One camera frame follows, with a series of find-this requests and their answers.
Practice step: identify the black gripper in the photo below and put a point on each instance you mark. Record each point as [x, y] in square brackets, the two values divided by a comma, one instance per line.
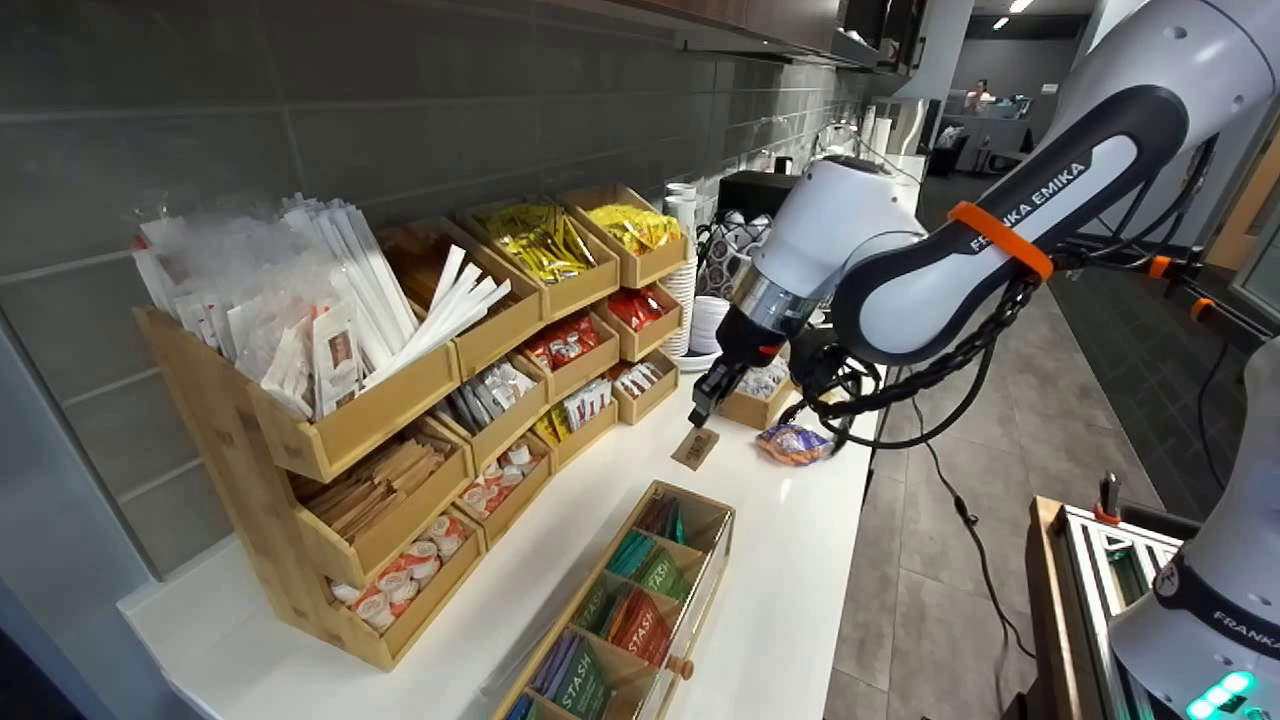
[742, 347]

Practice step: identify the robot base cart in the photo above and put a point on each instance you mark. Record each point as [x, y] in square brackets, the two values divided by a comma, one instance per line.
[1087, 572]

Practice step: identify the purple snack packet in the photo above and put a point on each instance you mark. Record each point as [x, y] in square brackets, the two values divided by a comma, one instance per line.
[792, 445]

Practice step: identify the yellow sweetener packets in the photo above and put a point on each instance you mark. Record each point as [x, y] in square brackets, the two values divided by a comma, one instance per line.
[553, 245]

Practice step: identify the red sugar packets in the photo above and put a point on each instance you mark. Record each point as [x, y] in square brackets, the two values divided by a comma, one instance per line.
[632, 316]

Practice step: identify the bamboo tea box clear lid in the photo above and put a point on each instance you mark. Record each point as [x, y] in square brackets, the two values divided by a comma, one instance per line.
[627, 639]

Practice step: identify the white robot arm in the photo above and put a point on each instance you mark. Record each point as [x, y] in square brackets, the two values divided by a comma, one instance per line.
[1161, 80]

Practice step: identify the bamboo tiered condiment shelf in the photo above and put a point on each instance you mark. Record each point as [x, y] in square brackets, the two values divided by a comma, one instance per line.
[365, 521]

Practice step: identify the small bamboo sweetener tray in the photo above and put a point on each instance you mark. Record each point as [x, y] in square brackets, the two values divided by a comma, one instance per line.
[757, 396]

